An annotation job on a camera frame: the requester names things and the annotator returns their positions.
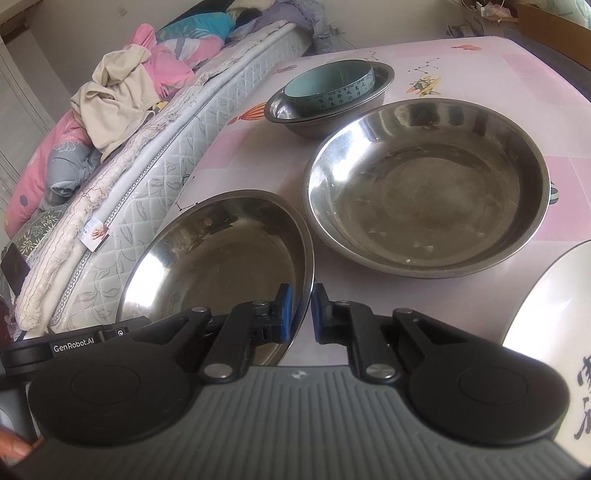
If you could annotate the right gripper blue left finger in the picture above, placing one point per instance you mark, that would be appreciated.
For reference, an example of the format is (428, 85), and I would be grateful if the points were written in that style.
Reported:
(247, 326)

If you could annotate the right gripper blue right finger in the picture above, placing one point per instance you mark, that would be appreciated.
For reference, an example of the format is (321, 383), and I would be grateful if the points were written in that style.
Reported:
(364, 334)

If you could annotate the medium steel basin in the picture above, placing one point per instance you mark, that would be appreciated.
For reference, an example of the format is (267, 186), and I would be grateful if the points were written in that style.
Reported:
(227, 250)

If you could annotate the large steel basin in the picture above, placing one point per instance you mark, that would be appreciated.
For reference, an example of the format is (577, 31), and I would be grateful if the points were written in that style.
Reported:
(427, 189)

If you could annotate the small steel bowl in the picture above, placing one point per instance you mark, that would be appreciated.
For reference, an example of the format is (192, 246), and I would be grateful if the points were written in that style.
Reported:
(320, 126)

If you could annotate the white ceramic plate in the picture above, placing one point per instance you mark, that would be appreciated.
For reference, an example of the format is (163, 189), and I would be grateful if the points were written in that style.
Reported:
(553, 325)

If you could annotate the teal ceramic bowl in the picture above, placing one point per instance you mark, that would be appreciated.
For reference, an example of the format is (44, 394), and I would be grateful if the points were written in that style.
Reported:
(331, 85)

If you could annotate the person's left hand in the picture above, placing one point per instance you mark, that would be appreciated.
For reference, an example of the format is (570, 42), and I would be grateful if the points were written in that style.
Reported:
(13, 449)

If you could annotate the white quilted mattress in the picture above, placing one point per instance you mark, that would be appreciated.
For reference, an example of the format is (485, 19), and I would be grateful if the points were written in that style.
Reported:
(79, 269)

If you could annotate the pink quilt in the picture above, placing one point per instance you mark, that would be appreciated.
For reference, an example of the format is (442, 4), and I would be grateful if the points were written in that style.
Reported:
(66, 157)

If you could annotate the cream garment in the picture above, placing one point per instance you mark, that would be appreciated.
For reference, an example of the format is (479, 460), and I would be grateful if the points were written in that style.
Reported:
(117, 99)

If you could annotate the teal patterned pillow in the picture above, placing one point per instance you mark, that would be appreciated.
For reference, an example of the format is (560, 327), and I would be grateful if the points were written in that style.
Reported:
(200, 26)

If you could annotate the purple blanket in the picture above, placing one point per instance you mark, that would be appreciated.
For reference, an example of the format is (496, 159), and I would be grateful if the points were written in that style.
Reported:
(251, 16)

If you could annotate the open cardboard box with clutter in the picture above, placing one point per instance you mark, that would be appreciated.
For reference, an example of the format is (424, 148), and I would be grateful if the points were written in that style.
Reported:
(479, 20)

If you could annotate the long cardboard box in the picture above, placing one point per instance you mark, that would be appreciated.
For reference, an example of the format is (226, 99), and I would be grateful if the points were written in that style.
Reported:
(562, 35)

